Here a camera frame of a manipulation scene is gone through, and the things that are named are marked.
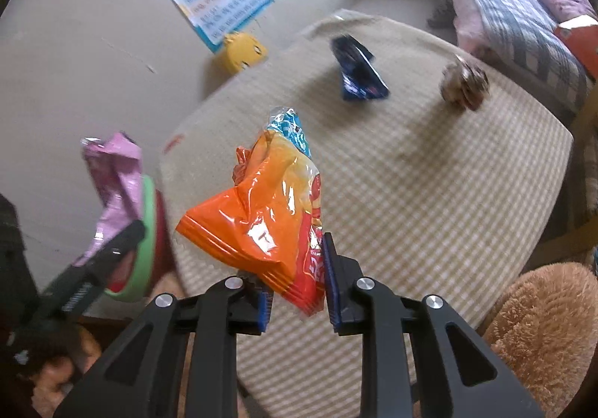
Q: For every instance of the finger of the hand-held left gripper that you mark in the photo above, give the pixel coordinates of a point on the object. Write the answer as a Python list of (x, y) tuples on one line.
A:
[(98, 266)]

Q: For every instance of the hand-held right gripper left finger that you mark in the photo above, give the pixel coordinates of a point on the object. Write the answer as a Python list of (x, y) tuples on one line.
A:
[(262, 311)]

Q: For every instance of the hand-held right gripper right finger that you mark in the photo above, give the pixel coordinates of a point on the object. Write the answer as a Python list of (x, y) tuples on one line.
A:
[(330, 287)]

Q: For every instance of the red bin with green rim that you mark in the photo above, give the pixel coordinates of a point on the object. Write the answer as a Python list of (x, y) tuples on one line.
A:
[(149, 236)]

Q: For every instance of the pink silver-lined wrapper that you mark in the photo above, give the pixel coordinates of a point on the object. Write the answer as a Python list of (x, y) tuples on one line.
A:
[(119, 180)]

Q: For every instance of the orange snack wrapper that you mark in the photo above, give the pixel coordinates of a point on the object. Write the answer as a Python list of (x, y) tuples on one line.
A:
[(261, 222)]

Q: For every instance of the person's left hand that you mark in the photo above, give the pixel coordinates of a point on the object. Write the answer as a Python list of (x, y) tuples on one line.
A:
[(60, 376)]

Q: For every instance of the checked tablecloth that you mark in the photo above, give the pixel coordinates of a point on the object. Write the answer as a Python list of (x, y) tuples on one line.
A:
[(420, 189)]

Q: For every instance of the dark blue snack wrapper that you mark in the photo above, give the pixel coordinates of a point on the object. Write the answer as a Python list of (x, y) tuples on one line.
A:
[(357, 72)]

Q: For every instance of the brown crumpled wrapper ball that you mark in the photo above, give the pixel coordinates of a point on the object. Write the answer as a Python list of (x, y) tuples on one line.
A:
[(465, 84)]

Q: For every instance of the yellow cartoon plastic toy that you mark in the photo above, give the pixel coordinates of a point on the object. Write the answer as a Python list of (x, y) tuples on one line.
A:
[(243, 51)]

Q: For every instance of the plaid quilt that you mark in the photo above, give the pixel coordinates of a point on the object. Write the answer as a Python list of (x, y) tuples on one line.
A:
[(509, 16)]

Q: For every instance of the orange white box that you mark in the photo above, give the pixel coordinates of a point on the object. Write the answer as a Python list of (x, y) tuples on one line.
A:
[(581, 42)]

